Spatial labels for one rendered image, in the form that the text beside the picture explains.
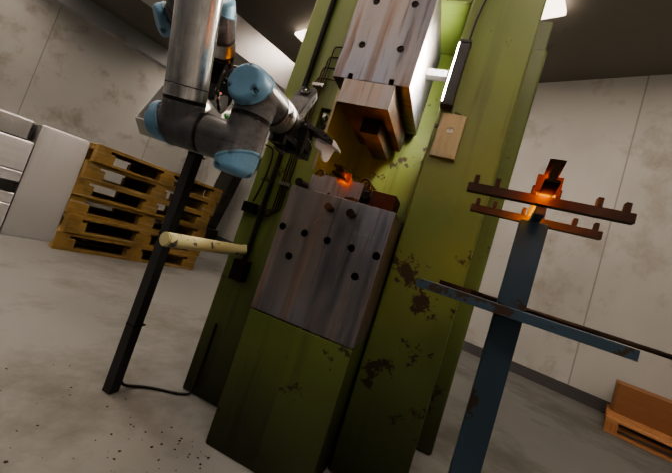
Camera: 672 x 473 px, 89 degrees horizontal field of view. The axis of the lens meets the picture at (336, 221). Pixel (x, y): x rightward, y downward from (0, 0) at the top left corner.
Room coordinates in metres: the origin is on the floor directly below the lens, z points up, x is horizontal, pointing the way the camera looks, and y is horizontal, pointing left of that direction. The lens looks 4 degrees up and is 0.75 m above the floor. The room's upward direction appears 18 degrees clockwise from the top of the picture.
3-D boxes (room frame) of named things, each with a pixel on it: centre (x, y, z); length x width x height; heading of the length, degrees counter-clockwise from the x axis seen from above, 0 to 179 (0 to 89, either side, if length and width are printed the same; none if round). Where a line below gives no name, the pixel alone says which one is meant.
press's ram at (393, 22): (1.39, -0.07, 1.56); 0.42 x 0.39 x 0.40; 162
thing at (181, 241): (1.23, 0.40, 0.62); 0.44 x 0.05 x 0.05; 162
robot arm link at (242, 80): (0.62, 0.21, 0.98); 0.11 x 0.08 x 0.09; 162
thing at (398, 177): (1.69, -0.17, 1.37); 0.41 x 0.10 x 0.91; 72
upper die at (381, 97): (1.41, -0.03, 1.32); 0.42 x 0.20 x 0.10; 162
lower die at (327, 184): (1.41, -0.03, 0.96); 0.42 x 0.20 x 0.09; 162
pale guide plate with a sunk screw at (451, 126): (1.23, -0.30, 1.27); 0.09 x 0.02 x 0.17; 72
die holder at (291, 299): (1.40, -0.08, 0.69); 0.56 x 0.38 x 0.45; 162
